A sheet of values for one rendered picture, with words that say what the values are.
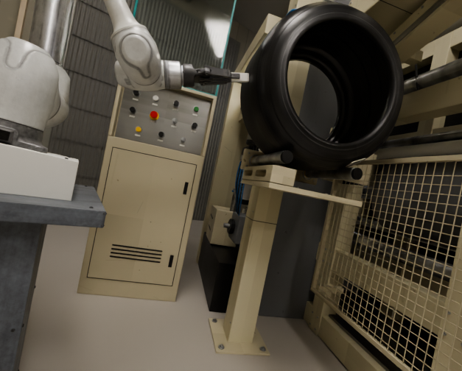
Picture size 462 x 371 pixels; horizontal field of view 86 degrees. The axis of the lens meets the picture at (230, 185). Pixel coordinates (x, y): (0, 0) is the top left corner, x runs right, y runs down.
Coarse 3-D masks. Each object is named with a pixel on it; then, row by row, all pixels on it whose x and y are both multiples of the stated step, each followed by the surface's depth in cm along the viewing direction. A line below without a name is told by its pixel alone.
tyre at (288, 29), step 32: (288, 32) 80; (320, 32) 104; (352, 32) 98; (384, 32) 88; (256, 64) 84; (288, 64) 80; (320, 64) 114; (352, 64) 111; (384, 64) 98; (256, 96) 84; (288, 96) 80; (352, 96) 117; (384, 96) 102; (256, 128) 93; (288, 128) 82; (352, 128) 116; (384, 128) 89; (320, 160) 87; (352, 160) 90
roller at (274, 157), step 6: (288, 150) 83; (258, 156) 108; (264, 156) 99; (270, 156) 92; (276, 156) 86; (282, 156) 82; (288, 156) 83; (252, 162) 114; (258, 162) 106; (264, 162) 99; (270, 162) 93; (276, 162) 88; (282, 162) 84; (288, 162) 83
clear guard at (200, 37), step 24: (144, 0) 140; (168, 0) 143; (192, 0) 146; (216, 0) 148; (144, 24) 141; (168, 24) 143; (192, 24) 146; (216, 24) 149; (168, 48) 144; (192, 48) 147; (216, 48) 150
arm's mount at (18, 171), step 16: (0, 144) 55; (0, 160) 55; (16, 160) 56; (32, 160) 58; (48, 160) 60; (64, 160) 61; (0, 176) 55; (16, 176) 57; (32, 176) 58; (48, 176) 60; (64, 176) 62; (0, 192) 56; (16, 192) 57; (32, 192) 59; (48, 192) 60; (64, 192) 62
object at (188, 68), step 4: (184, 64) 83; (188, 64) 83; (184, 68) 82; (188, 68) 82; (192, 68) 83; (200, 68) 83; (184, 72) 82; (188, 72) 82; (192, 72) 83; (196, 72) 83; (184, 76) 82; (188, 76) 83; (192, 76) 83; (196, 76) 84; (200, 76) 84; (204, 76) 84; (208, 76) 85; (184, 80) 83; (188, 80) 83; (192, 80) 84; (196, 80) 88; (184, 84) 85; (188, 84) 85; (192, 84) 85
